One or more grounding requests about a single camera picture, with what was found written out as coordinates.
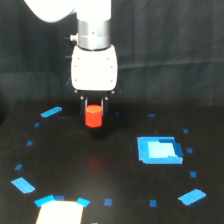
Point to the large blue tape right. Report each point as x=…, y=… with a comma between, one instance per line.
x=192, y=197

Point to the blue tape by paper left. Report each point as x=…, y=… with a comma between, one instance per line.
x=44, y=200

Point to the small blue tape right middle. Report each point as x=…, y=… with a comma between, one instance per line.
x=190, y=150

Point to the small blue tape right lower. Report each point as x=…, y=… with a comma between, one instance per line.
x=193, y=174

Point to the black backdrop curtain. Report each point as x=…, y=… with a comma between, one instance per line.
x=169, y=51

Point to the long blue tape top-left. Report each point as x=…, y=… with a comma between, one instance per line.
x=51, y=112

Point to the small blue tape left lower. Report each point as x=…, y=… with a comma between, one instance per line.
x=18, y=167

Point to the white paper sheet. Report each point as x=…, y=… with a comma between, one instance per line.
x=60, y=212

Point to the small blue tape left middle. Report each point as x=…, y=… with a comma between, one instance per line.
x=29, y=143

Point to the large blue tape left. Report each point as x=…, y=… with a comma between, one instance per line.
x=24, y=186

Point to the blue tape by paper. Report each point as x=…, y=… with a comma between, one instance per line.
x=44, y=200
x=83, y=202

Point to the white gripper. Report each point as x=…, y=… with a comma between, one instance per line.
x=94, y=71

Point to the blue tape square target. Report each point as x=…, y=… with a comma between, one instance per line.
x=159, y=150

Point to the large blue tape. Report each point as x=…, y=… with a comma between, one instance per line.
x=192, y=197
x=24, y=186

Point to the small blue tape bottom centre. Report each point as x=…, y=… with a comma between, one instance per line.
x=108, y=202

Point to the red cylinder block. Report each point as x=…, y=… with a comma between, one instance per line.
x=93, y=116

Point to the blue tape by paper right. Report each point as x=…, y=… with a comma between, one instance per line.
x=83, y=202

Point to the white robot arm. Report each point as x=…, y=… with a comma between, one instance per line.
x=93, y=23

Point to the small blue tape bottom right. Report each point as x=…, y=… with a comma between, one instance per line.
x=153, y=203

